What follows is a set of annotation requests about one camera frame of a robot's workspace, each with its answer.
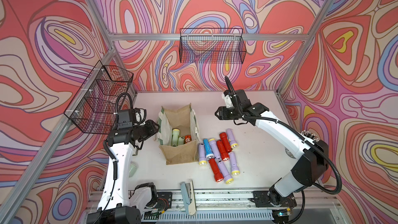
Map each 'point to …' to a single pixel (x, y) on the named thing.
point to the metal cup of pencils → (307, 132)
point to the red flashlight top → (224, 138)
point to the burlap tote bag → (184, 118)
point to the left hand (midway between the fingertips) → (158, 127)
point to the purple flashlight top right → (231, 138)
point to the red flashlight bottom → (218, 176)
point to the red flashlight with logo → (187, 138)
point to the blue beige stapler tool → (188, 191)
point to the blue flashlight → (209, 154)
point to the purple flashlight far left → (202, 159)
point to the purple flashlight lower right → (235, 170)
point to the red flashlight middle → (224, 154)
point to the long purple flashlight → (227, 178)
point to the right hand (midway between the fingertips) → (219, 117)
